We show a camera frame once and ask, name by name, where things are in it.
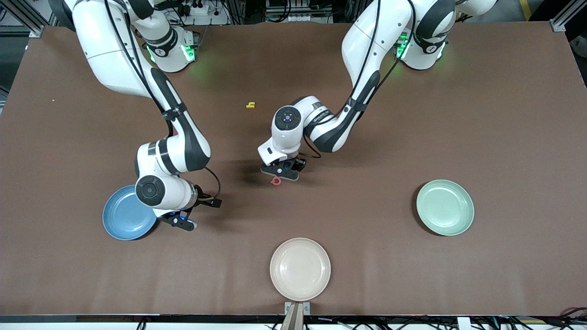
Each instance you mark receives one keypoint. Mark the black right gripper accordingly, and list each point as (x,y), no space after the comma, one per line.
(205,200)

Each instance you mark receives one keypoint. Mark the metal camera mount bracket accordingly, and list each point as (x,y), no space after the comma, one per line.
(297,309)

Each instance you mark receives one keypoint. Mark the aluminium frame post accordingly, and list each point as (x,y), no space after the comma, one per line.
(32,23)
(566,16)

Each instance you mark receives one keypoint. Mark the red letter Q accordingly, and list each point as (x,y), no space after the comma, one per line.
(272,182)

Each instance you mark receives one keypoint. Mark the brown table cover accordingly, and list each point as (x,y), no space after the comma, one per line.
(367,256)

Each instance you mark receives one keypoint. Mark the black table edge rail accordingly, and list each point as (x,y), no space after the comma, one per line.
(183,318)

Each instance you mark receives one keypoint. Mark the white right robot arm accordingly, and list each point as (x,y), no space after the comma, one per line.
(114,55)

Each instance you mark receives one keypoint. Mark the white power strip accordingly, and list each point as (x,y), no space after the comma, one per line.
(298,17)
(202,11)

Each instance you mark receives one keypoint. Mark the beige plate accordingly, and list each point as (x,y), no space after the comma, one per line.
(300,269)

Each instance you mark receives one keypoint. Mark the green plate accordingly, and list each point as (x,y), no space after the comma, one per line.
(445,207)

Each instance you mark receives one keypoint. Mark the blue plate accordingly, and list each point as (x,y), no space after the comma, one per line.
(121,220)

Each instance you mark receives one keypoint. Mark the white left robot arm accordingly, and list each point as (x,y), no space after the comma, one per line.
(353,50)

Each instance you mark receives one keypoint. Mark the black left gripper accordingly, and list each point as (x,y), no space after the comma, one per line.
(297,163)

